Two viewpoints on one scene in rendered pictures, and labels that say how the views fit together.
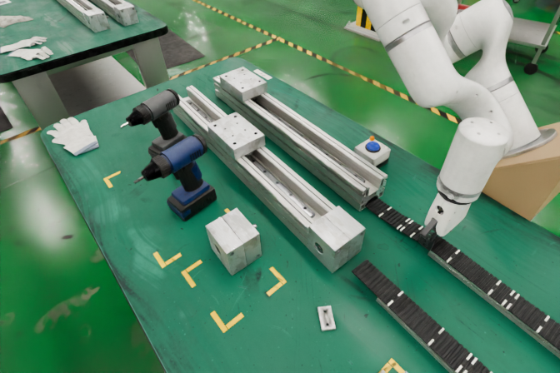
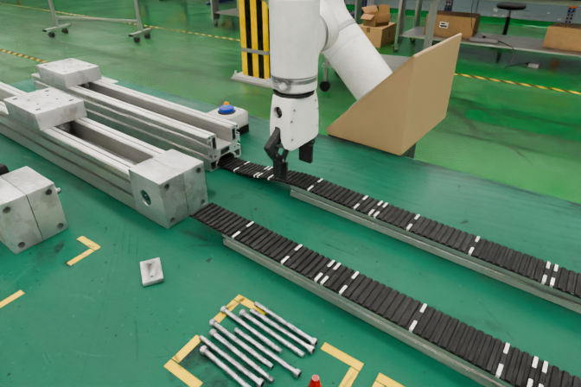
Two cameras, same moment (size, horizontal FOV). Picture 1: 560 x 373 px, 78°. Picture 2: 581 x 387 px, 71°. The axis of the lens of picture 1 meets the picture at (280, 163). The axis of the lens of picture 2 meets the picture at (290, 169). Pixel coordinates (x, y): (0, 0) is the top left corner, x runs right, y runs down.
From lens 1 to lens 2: 0.39 m
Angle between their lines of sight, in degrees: 19
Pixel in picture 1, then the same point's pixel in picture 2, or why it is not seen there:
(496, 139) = not seen: outside the picture
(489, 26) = not seen: outside the picture
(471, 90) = not seen: outside the picture
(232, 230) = (13, 185)
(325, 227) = (150, 167)
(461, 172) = (283, 48)
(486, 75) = not seen: hidden behind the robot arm
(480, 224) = (349, 164)
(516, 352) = (391, 259)
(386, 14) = not seen: outside the picture
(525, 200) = (389, 131)
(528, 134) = (381, 72)
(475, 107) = not seen: outside the picture
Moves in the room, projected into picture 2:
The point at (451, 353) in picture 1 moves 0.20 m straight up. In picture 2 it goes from (309, 265) to (313, 142)
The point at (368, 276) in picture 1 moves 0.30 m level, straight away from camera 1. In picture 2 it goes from (211, 215) to (250, 142)
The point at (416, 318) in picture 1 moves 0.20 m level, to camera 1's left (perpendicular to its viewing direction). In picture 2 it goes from (268, 243) to (135, 269)
